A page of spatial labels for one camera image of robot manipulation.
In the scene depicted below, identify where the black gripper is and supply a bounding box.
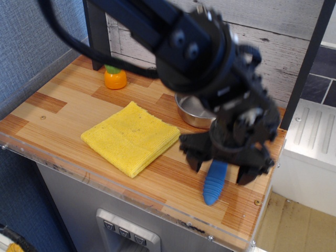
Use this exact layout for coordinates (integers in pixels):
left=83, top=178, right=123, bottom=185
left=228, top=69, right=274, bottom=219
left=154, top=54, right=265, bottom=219
left=180, top=126, right=275, bottom=185

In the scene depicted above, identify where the clear acrylic table edge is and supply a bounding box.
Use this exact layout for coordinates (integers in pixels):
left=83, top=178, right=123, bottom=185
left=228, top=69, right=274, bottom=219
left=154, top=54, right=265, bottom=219
left=1, top=129, right=272, bottom=251

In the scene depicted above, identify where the white radiator cover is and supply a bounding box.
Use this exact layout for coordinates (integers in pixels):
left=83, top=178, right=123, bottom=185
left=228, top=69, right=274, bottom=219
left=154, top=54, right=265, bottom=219
left=272, top=99, right=335, bottom=216

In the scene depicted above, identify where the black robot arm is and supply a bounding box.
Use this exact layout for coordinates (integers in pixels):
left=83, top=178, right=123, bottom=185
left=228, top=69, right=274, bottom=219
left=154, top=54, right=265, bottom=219
left=38, top=1, right=280, bottom=185

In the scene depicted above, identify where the silver toy cabinet front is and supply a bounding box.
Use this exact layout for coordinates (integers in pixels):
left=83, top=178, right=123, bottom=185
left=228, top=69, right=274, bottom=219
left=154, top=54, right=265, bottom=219
left=38, top=163, right=251, bottom=251

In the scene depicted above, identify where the blue handled metal spork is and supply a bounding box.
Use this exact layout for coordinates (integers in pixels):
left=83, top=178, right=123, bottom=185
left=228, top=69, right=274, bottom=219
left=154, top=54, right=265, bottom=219
left=203, top=160, right=228, bottom=205

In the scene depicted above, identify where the yellow black object on floor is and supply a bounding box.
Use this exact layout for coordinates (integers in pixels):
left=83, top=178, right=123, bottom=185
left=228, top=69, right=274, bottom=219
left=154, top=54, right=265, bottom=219
left=1, top=224, right=37, bottom=252

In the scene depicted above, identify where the black left frame post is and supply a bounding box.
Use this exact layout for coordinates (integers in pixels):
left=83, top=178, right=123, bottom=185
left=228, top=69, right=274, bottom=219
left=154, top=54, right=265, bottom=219
left=82, top=0, right=111, bottom=56

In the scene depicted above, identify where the stainless steel pan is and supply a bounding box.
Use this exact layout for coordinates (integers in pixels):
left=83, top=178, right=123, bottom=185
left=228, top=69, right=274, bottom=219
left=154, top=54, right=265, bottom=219
left=174, top=93, right=216, bottom=129

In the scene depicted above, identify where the orange toy carrot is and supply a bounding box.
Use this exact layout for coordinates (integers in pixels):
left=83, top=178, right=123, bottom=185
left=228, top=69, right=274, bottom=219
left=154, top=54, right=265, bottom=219
left=104, top=65, right=127, bottom=90

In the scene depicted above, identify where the black frame post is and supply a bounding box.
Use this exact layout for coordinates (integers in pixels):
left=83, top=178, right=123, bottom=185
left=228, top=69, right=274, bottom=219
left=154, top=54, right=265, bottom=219
left=82, top=0, right=111, bottom=56
left=280, top=0, right=335, bottom=130

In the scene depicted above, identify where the yellow folded cloth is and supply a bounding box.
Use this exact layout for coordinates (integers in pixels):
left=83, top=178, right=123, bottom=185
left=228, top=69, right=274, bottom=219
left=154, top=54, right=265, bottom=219
left=81, top=101, right=180, bottom=178

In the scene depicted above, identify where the black right frame post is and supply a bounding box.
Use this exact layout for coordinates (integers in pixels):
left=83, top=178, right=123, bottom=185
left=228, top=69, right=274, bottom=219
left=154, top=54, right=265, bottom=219
left=280, top=0, right=335, bottom=130

